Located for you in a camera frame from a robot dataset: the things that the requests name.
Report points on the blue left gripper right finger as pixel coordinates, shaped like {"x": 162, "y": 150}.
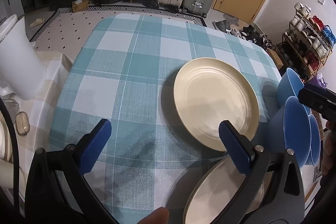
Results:
{"x": 238, "y": 146}

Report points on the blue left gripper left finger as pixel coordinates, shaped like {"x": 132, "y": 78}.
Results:
{"x": 91, "y": 145}

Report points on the blue bowl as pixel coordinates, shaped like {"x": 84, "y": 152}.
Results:
{"x": 288, "y": 89}
{"x": 315, "y": 146}
{"x": 290, "y": 128}

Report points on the cream plate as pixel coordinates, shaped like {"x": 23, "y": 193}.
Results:
{"x": 213, "y": 193}
{"x": 208, "y": 91}

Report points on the person's left hand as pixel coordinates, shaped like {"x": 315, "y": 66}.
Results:
{"x": 159, "y": 216}

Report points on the purple bag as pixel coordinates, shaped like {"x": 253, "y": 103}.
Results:
{"x": 318, "y": 80}

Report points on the wooden shoe rack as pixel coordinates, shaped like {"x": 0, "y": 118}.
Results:
{"x": 306, "y": 44}

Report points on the teal plaid tablecloth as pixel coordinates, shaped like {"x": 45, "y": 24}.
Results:
{"x": 125, "y": 73}

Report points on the white electric kettle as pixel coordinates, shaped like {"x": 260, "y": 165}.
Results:
{"x": 22, "y": 71}

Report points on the dotted floor rug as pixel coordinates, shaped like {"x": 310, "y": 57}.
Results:
{"x": 66, "y": 31}

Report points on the small cardboard box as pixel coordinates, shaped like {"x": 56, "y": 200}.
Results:
{"x": 79, "y": 5}

